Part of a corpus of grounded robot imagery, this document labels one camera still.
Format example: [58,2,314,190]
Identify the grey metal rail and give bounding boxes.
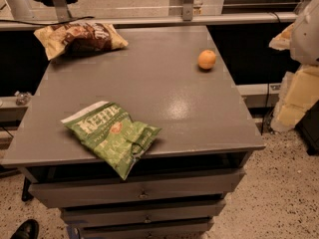
[0,12,297,31]

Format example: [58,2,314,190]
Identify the bottom grey drawer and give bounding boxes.
[81,218,213,239]

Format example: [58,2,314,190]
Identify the orange fruit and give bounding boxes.
[197,50,216,70]

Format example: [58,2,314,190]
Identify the middle grey drawer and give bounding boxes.
[62,198,225,227]

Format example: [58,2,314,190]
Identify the top grey drawer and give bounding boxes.
[29,168,245,208]

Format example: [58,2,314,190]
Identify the small shiny crumpled object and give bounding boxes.
[15,91,32,106]

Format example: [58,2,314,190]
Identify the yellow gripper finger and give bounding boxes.
[270,65,319,132]
[269,24,294,51]

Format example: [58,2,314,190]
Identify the brown yellow chip bag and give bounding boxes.
[34,22,129,60]

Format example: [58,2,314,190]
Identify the black shoe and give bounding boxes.
[10,219,39,239]

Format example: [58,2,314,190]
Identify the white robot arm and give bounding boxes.
[269,0,319,131]

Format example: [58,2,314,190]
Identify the grey drawer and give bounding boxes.
[29,168,245,208]
[81,218,213,239]
[62,198,225,227]

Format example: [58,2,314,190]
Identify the green jalapeno chip bag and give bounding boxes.
[61,101,160,180]

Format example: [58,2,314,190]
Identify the black cable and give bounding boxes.
[0,15,96,27]

